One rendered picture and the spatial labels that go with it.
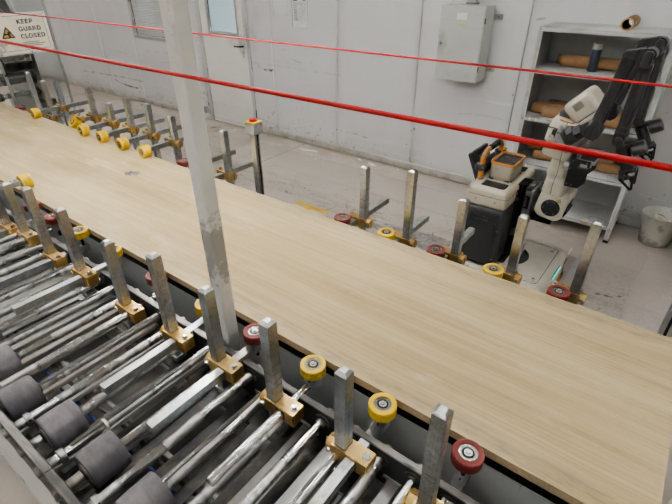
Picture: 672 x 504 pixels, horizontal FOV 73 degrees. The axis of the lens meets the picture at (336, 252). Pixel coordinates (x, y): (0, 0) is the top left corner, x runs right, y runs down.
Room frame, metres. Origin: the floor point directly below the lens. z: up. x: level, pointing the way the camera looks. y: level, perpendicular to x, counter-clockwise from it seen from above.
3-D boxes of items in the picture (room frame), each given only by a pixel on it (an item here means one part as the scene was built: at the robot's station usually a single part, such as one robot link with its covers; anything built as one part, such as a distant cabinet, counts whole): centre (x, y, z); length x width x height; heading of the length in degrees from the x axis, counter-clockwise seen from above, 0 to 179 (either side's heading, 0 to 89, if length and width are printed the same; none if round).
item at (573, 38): (3.65, -2.00, 0.78); 0.90 x 0.45 x 1.55; 53
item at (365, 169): (2.05, -0.14, 0.90); 0.04 x 0.04 x 0.48; 53
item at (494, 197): (2.68, -1.09, 0.59); 0.55 x 0.34 x 0.83; 142
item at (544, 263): (2.63, -1.16, 0.16); 0.67 x 0.64 x 0.25; 52
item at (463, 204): (1.74, -0.54, 0.87); 0.04 x 0.04 x 0.48; 53
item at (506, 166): (2.70, -1.07, 0.87); 0.23 x 0.15 x 0.11; 142
